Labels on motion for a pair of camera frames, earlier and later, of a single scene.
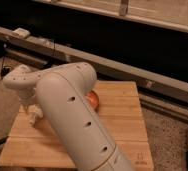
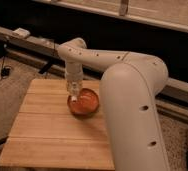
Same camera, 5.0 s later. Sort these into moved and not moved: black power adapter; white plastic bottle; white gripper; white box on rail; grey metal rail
Moved: white gripper; white plastic bottle
Not moved: white box on rail; black power adapter; grey metal rail
